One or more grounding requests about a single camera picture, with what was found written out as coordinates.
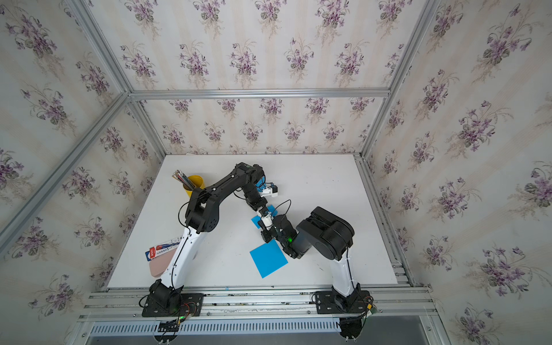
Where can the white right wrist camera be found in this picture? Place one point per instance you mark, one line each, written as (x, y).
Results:
(266, 218)

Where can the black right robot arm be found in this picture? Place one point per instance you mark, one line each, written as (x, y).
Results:
(328, 234)

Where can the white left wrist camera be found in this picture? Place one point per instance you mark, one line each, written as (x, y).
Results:
(268, 190)

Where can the aluminium rail frame front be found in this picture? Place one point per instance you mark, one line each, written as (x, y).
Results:
(235, 311)

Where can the blue paper sheet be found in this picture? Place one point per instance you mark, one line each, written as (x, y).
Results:
(268, 258)
(256, 219)

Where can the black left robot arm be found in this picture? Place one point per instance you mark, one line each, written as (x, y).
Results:
(202, 216)

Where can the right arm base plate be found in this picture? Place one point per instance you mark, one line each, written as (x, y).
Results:
(331, 302)

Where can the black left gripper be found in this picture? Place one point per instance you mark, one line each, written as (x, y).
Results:
(262, 202)

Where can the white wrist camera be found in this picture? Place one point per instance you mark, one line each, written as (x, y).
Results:
(266, 218)
(268, 190)

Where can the pink pencil case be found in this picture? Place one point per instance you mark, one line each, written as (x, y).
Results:
(158, 265)

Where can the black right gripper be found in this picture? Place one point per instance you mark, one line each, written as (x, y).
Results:
(264, 236)

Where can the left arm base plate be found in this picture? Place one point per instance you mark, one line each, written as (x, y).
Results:
(172, 305)

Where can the yellow pen cup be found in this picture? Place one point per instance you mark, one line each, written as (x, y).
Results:
(193, 182)

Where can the white pen box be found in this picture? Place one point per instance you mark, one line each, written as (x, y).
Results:
(161, 249)

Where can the blue paper sheet front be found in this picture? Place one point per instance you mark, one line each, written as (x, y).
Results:
(268, 258)

